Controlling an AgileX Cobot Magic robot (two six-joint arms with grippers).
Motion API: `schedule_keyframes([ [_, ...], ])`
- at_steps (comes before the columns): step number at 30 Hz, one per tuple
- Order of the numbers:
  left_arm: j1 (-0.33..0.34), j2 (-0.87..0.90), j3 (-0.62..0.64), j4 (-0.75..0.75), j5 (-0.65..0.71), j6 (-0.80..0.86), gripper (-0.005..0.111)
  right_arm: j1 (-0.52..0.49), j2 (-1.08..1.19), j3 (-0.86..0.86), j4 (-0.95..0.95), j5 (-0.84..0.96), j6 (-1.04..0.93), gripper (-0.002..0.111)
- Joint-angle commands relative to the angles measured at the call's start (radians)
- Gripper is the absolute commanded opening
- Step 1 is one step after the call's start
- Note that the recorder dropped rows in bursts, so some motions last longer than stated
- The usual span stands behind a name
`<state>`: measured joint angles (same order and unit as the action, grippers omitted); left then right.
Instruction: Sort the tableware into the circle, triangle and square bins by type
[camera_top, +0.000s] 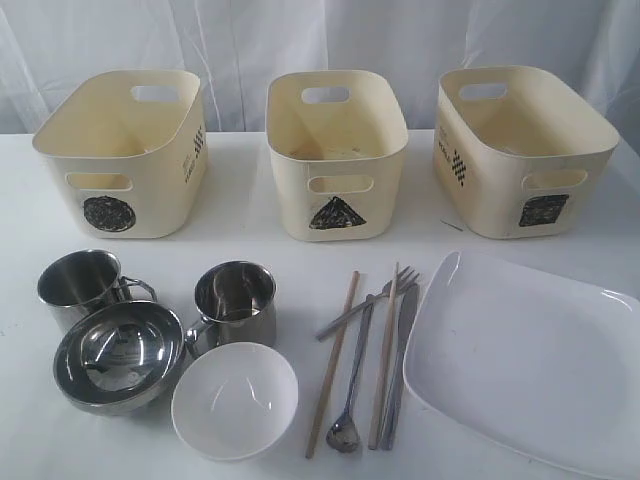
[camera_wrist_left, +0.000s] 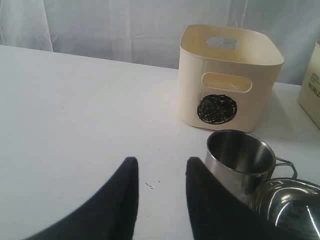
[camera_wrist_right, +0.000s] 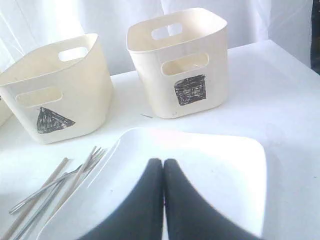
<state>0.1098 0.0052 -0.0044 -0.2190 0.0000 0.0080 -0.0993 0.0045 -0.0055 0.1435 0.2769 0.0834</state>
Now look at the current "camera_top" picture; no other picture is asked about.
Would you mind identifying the right wooden chopstick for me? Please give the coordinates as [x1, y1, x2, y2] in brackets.
[367, 262, 399, 450]

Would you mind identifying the steel mug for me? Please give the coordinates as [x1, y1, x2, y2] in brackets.
[185, 260, 277, 358]
[37, 249, 158, 334]

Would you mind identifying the cream bin with circle mark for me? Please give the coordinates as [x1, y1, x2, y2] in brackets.
[32, 70, 208, 239]

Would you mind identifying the stainless steel bowl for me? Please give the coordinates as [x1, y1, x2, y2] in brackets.
[52, 300, 186, 416]

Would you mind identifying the wooden chopstick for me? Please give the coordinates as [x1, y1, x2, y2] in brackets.
[305, 270, 361, 460]
[367, 262, 399, 450]

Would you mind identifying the steel table knife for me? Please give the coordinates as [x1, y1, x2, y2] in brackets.
[379, 283, 420, 451]

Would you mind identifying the cream bin with square mark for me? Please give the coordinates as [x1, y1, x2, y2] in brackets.
[433, 65, 620, 239]

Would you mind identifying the left wooden chopstick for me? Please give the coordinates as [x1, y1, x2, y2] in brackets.
[305, 270, 361, 460]

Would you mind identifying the white ceramic bowl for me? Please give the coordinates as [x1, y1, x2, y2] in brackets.
[171, 342, 299, 463]

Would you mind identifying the white backdrop curtain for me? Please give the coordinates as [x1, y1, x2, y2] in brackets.
[1, 1, 639, 145]

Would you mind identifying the white rectangular plate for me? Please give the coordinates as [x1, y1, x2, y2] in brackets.
[403, 251, 639, 479]

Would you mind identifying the cream bin with triangle mark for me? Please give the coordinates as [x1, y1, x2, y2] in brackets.
[265, 70, 409, 242]

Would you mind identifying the long steel spoon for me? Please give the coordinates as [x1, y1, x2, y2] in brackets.
[326, 304, 374, 454]

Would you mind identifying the steel fork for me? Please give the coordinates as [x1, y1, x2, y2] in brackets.
[315, 267, 420, 341]

